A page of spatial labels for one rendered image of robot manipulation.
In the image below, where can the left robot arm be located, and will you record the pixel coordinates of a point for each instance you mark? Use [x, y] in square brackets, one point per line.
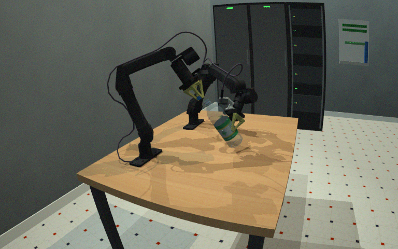
[234, 84]

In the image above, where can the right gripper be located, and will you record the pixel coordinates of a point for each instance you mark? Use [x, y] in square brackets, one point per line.
[190, 83]

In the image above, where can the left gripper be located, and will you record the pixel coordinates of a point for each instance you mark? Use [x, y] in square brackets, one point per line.
[234, 113]

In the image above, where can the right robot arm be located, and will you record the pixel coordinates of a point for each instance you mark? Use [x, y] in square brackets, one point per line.
[124, 88]

